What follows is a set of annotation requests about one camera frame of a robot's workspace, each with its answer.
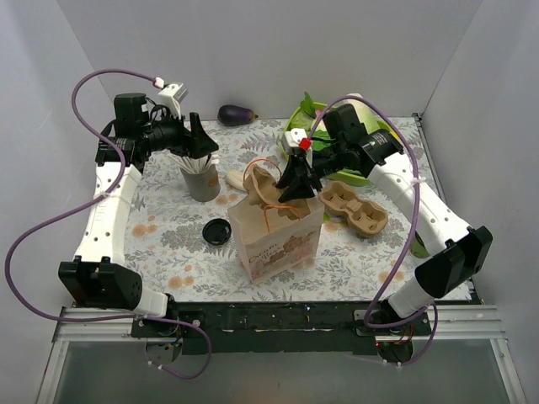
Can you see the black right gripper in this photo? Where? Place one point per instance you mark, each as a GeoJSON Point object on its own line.
{"type": "Point", "coordinates": [326, 161]}

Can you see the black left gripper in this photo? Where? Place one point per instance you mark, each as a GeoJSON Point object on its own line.
{"type": "Point", "coordinates": [190, 135]}

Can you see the brown paper takeout bag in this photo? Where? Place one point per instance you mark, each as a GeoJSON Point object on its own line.
{"type": "Point", "coordinates": [269, 244]}

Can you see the brown pulp cup carrier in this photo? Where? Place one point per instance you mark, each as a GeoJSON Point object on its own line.
{"type": "Point", "coordinates": [260, 186]}

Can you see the green paper coffee cup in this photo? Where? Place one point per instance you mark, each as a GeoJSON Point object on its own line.
{"type": "Point", "coordinates": [417, 248]}

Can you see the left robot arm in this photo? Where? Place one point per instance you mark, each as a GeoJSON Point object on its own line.
{"type": "Point", "coordinates": [97, 276]}

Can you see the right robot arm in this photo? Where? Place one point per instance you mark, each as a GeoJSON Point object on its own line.
{"type": "Point", "coordinates": [457, 250]}

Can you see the grey cup of straws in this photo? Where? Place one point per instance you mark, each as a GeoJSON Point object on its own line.
{"type": "Point", "coordinates": [200, 175]}

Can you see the purple eggplant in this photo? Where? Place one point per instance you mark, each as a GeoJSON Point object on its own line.
{"type": "Point", "coordinates": [233, 115]}

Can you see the green leafy lettuce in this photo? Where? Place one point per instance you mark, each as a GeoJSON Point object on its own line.
{"type": "Point", "coordinates": [321, 140]}

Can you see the green onion bunch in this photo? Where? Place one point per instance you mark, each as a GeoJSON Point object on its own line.
{"type": "Point", "coordinates": [234, 178]}

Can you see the green vegetable tray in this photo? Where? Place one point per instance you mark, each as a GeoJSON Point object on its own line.
{"type": "Point", "coordinates": [301, 120]}

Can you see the long napa cabbage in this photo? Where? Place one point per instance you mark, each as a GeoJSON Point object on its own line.
{"type": "Point", "coordinates": [363, 112]}

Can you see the floral table mat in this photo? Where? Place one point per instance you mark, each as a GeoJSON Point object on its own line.
{"type": "Point", "coordinates": [164, 244]}

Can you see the yellow pepper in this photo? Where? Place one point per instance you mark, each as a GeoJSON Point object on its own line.
{"type": "Point", "coordinates": [395, 136]}

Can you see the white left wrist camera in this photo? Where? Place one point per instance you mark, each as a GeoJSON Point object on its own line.
{"type": "Point", "coordinates": [171, 96]}

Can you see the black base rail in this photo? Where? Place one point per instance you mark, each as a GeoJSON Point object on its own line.
{"type": "Point", "coordinates": [266, 327]}

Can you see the aluminium frame rail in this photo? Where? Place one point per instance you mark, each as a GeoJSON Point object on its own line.
{"type": "Point", "coordinates": [98, 326]}

